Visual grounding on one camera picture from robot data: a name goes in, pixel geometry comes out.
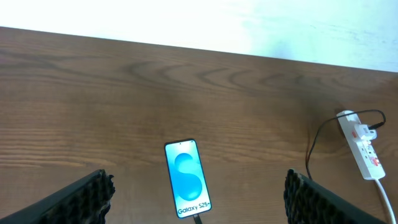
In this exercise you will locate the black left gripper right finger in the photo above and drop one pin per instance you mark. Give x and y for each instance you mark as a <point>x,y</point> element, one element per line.
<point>307,202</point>

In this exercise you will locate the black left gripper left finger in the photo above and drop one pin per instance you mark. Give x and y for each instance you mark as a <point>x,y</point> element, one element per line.
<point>87,200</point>

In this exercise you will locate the blue Galaxy smartphone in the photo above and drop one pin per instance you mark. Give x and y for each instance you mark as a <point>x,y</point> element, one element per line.
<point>187,179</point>

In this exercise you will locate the white charger adapter plug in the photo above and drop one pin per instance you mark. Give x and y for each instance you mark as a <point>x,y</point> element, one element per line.
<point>363,133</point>

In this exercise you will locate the white power strip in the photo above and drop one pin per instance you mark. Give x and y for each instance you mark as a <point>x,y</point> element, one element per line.
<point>365,156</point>

